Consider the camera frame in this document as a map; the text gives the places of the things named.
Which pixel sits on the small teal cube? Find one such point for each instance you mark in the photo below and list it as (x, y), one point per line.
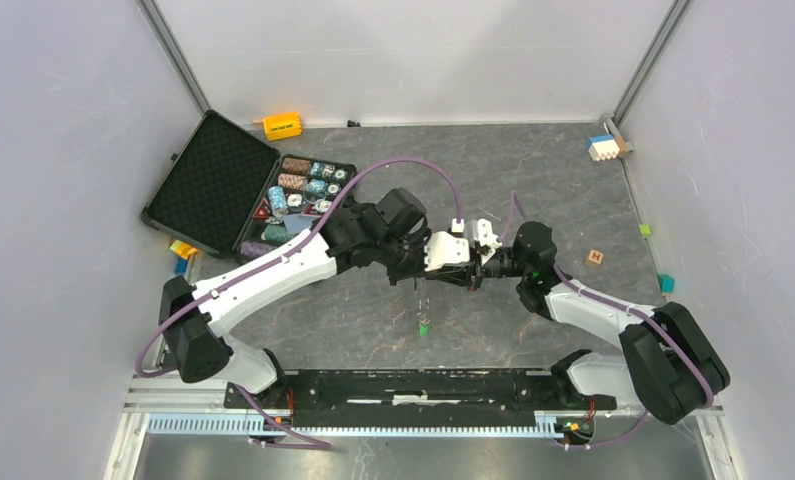
(666, 283)

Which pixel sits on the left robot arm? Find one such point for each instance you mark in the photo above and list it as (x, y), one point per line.
(197, 319)

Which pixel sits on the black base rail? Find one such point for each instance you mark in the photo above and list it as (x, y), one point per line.
(496, 397)

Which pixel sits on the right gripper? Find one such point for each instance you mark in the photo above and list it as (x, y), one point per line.
(475, 272)

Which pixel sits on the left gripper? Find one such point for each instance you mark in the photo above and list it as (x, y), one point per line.
(430, 256)

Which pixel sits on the yellow toy block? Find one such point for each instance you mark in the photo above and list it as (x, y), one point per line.
(282, 126)

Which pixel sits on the small wooden block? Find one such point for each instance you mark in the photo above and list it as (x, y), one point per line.
(594, 259)

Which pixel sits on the black poker chip case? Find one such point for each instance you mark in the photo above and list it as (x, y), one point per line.
(215, 196)

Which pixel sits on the yellow blue blocks at left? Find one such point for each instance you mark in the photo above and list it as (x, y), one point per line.
(184, 253)

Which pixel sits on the blue white toy block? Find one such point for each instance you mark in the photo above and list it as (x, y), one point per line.
(603, 147)

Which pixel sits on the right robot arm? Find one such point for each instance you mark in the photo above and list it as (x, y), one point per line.
(665, 362)

